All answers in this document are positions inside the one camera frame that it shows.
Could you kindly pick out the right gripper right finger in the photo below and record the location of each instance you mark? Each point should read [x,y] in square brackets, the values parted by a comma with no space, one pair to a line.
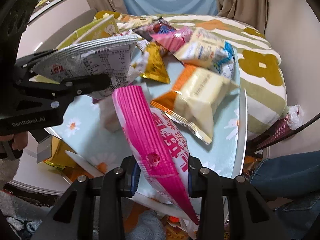
[234,201]

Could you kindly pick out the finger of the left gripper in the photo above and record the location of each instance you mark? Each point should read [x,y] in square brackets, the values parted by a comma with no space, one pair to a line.
[27,62]
[70,88]

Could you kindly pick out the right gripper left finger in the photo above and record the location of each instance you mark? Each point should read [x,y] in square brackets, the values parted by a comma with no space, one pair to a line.
[72,216]

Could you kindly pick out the grey speckled Oishi bag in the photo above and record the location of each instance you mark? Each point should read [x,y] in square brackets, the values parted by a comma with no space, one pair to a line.
[111,56]

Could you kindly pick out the pink white Oishi bag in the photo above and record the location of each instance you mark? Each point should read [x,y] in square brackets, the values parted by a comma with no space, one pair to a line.
[160,149]

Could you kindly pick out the person's left hand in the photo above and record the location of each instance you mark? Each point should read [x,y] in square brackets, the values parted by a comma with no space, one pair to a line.
[20,140]

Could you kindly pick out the pale pink snack pack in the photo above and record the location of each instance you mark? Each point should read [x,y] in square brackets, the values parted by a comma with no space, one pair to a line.
[108,116]

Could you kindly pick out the yellow green cardboard box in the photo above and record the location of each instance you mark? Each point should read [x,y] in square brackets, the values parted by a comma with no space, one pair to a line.
[92,31]

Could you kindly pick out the gold foil snack bag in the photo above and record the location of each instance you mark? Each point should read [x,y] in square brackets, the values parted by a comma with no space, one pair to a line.
[153,65]

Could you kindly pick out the dark red blue snack bag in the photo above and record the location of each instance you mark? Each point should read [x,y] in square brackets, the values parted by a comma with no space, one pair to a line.
[158,26]

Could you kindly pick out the pink wafer snack pack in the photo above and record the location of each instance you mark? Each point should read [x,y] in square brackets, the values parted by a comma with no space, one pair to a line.
[173,40]

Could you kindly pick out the ice cream cone toy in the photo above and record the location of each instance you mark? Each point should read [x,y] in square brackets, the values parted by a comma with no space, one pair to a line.
[292,121]

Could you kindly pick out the cream orange snack bag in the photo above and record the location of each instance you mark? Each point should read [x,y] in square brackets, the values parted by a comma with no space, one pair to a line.
[194,99]

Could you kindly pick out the white blue snack bag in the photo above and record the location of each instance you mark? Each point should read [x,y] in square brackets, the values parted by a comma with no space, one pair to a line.
[206,50]

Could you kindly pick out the floral striped bed quilt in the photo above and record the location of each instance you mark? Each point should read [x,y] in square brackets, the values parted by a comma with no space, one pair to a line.
[260,73]

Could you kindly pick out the beige curtain right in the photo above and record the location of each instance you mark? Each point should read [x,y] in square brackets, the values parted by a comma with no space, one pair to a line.
[252,12]

